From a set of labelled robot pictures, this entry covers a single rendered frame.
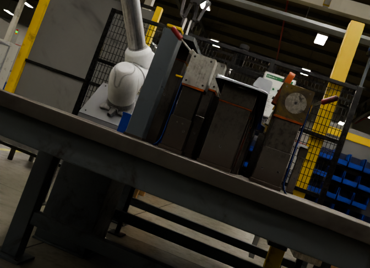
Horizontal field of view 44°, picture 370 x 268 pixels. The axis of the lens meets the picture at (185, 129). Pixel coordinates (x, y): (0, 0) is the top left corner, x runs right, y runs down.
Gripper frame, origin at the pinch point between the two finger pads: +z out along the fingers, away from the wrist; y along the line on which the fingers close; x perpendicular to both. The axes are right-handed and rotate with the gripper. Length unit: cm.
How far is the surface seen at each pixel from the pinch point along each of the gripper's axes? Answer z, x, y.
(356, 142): -18, 252, 177
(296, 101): 20, -36, 47
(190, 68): 20.6, -28.3, 8.6
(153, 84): 29.1, -16.4, -2.7
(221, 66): 11.1, -4.5, 19.4
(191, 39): 5.6, -6.3, 4.3
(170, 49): 14.2, -16.5, -1.5
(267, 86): -9, 101, 55
